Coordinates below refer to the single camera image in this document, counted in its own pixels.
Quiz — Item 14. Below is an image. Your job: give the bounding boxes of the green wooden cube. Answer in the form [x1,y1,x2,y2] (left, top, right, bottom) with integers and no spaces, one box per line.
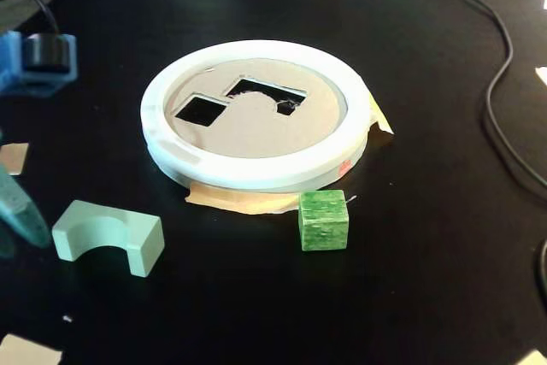
[297,188,350,252]

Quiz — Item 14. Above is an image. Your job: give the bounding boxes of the black cable loop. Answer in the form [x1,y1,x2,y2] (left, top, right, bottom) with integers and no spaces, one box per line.
[532,238,547,303]

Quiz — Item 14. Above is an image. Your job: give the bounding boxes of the pale green U block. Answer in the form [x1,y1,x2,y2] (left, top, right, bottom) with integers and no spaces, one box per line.
[51,199,166,278]

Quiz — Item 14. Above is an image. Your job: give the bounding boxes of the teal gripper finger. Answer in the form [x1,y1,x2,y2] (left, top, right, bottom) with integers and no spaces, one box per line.
[0,162,51,250]

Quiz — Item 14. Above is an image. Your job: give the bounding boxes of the long black cable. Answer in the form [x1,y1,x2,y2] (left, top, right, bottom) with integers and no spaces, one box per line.
[187,0,547,191]

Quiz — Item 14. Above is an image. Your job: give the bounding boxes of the black camera in blue mount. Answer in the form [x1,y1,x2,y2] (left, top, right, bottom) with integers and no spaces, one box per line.
[0,30,79,97]

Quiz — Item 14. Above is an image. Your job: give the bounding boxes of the thin black camera cable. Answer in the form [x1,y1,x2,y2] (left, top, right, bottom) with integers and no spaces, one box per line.
[0,0,62,37]

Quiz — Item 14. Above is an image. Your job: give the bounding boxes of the beige masking tape piece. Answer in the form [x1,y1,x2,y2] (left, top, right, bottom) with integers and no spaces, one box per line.
[518,348,547,365]
[0,142,31,176]
[366,94,396,138]
[0,333,63,365]
[184,180,305,216]

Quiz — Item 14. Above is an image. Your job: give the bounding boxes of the white round shape sorter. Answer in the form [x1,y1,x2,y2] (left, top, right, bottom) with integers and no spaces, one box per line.
[139,39,372,193]

